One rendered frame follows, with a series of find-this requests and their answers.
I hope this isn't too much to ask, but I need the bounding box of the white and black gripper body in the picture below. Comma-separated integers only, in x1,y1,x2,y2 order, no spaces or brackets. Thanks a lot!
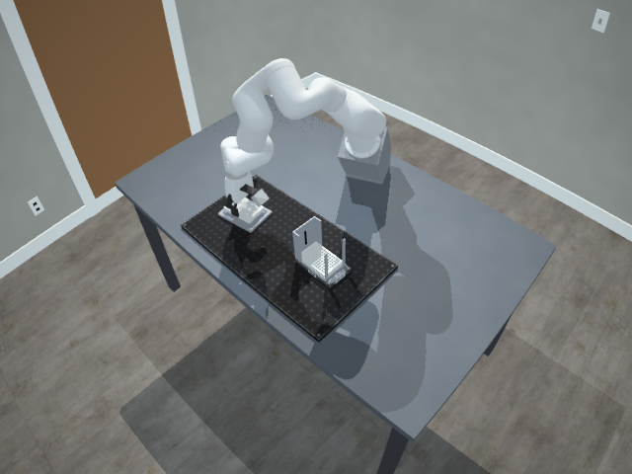
225,172,254,203

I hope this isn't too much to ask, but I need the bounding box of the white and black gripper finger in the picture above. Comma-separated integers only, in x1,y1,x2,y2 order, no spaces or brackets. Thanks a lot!
223,194,239,217
248,178,258,201

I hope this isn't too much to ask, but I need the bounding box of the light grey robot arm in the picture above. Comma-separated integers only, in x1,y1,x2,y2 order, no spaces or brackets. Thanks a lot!
220,58,386,180

